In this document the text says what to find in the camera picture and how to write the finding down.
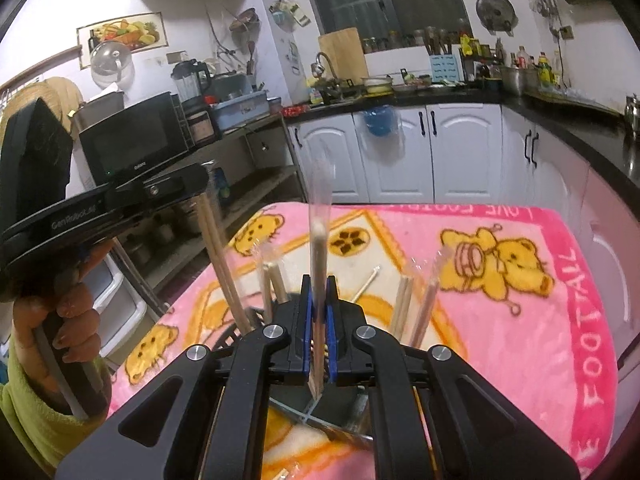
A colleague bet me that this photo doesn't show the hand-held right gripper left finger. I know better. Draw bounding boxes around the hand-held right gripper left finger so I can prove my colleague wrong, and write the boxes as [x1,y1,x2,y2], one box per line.
[54,275,317,480]

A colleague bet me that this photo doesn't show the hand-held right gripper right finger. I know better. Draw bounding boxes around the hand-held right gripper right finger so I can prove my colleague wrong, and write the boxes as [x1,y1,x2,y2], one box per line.
[322,276,581,480]

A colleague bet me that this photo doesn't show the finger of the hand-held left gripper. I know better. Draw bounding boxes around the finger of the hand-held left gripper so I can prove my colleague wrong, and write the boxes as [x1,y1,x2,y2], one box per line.
[106,164,209,212]

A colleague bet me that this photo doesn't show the dark green utensil holder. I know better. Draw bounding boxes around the dark green utensil holder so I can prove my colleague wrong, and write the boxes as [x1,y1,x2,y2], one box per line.
[212,310,431,451]

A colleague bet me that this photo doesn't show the wooden chopsticks pair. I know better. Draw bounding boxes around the wooden chopsticks pair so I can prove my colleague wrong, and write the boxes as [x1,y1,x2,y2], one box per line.
[196,191,256,338]
[390,259,417,347]
[254,245,292,332]
[410,249,447,352]
[306,152,333,401]

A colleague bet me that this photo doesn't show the person's left forearm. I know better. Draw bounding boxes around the person's left forearm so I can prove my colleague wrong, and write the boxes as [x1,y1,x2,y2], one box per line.
[0,347,113,478]

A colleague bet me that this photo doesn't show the person's left hand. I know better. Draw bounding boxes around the person's left hand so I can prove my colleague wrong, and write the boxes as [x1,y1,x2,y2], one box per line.
[12,239,115,413]

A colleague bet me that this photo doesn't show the black microwave oven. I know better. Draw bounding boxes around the black microwave oven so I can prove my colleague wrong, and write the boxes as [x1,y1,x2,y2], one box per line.
[79,91,191,181]

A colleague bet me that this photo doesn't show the straw hat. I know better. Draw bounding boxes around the straw hat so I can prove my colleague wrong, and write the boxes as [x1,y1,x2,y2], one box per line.
[0,77,83,128]

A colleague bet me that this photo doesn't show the thin wooden stick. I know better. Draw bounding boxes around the thin wooden stick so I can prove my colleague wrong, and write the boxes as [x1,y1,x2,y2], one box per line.
[351,265,382,302]

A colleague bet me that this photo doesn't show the metal shelf rack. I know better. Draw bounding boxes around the metal shelf rack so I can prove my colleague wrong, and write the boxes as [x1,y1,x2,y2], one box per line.
[107,112,306,306]

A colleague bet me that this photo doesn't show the blue dish rack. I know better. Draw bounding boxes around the blue dish rack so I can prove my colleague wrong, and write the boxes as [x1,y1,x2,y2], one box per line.
[210,87,271,131]

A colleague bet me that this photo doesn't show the blender with black lid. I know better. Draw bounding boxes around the blender with black lid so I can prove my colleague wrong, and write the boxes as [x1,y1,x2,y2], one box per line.
[171,59,213,103]

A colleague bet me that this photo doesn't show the plastic storage drawers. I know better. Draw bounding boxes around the plastic storage drawers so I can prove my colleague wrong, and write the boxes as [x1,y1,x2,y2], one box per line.
[95,255,151,351]

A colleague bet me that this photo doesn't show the clear glass dome lid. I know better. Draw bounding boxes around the clear glass dome lid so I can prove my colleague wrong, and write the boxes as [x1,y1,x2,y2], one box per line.
[90,42,135,88]

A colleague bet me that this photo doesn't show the pink printed blanket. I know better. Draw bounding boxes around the pink printed blanket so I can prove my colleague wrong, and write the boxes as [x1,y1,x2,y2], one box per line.
[107,201,618,480]

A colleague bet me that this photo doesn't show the metal kitchen faucet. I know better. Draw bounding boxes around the metal kitchen faucet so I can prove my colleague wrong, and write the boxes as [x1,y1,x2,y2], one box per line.
[312,51,341,88]

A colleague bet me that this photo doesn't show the wooden cutting board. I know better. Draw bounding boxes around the wooden cutting board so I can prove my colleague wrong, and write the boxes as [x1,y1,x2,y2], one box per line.
[318,27,368,81]

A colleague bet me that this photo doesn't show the blue plastic bag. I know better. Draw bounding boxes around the blue plastic bag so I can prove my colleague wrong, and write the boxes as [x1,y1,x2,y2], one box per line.
[362,105,398,137]

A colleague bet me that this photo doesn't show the blue knife block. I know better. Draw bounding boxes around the blue knife block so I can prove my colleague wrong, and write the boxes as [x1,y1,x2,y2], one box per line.
[430,54,461,83]

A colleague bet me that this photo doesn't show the steel pot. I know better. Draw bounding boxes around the steel pot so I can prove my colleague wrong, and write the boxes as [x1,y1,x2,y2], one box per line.
[500,66,538,96]

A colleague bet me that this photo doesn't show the yellow oil bottle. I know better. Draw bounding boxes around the yellow oil bottle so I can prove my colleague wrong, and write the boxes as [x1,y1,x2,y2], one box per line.
[537,52,558,86]

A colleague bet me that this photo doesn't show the steel pan lid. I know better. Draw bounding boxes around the steel pan lid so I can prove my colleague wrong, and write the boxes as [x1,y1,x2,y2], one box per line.
[475,0,516,33]

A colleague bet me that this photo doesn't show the steel kettle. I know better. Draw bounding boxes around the steel kettle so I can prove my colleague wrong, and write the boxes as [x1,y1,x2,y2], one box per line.
[622,94,640,133]

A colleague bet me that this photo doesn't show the fruit wall poster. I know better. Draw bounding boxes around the fruit wall poster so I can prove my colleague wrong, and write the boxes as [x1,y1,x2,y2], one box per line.
[76,12,166,68]

